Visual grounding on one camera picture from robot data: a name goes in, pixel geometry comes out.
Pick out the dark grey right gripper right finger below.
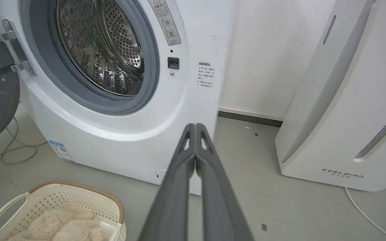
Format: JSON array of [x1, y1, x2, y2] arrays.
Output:
[[195, 123, 254, 241]]

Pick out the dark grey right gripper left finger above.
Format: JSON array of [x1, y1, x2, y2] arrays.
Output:
[[138, 123, 197, 241]]

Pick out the cream fluffy fabric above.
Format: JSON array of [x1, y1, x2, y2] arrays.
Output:
[[7, 205, 109, 241]]

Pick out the cream plastic laundry basket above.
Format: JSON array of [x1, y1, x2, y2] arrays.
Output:
[[0, 180, 127, 241]]

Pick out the white front-load washing machine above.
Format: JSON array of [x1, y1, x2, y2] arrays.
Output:
[[0, 0, 237, 196]]

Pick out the white air purifier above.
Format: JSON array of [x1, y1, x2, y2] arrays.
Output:
[[275, 0, 386, 192]]

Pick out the white power cable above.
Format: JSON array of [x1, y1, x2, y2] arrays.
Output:
[[344, 187, 386, 241]]

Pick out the grey floor cable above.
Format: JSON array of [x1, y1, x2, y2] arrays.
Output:
[[0, 116, 48, 236]]

